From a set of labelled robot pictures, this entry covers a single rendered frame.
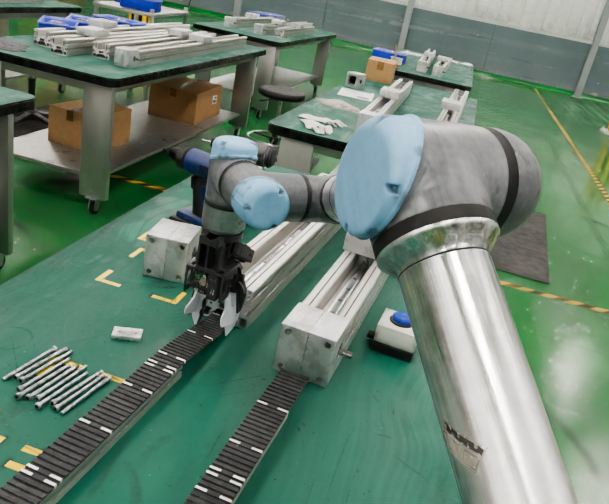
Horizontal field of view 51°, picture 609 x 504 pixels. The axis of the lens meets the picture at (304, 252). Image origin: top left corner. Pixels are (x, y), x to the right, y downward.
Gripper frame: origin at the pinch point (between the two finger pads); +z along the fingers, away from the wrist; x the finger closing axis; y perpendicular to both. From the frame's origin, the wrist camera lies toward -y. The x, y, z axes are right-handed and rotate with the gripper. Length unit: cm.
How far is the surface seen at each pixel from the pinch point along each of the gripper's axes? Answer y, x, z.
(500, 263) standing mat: -292, 64, 78
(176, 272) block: -13.0, -15.2, -0.1
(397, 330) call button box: -12.8, 32.0, -3.8
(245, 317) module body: -4.6, 4.4, -0.4
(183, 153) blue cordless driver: -34.6, -27.9, -18.5
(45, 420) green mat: 34.8, -8.8, 2.2
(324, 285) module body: -16.3, 15.5, -6.3
